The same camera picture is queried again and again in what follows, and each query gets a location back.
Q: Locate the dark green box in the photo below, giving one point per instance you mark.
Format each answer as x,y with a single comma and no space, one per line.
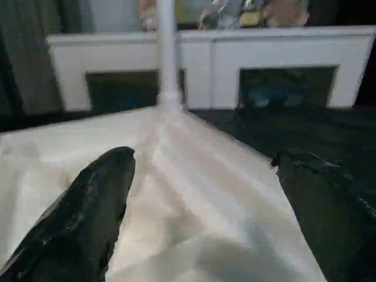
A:
186,11

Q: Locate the beige plush toy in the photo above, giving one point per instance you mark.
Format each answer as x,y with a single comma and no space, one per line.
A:
285,13

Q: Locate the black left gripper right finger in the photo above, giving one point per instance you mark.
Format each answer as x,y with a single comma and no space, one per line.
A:
332,217

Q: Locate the white cabinet with glass doors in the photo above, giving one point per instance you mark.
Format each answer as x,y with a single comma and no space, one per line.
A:
264,50

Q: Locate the white plastic table leg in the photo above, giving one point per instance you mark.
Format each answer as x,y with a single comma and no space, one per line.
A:
167,53

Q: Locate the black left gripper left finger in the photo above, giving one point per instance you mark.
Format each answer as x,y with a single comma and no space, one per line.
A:
79,217

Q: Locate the black work mat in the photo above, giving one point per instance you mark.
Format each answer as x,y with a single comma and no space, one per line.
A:
293,129

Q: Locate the white plastic table top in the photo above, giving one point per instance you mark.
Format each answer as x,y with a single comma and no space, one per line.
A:
191,191

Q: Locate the grey curtain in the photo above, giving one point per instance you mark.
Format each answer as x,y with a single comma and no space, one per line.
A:
26,53

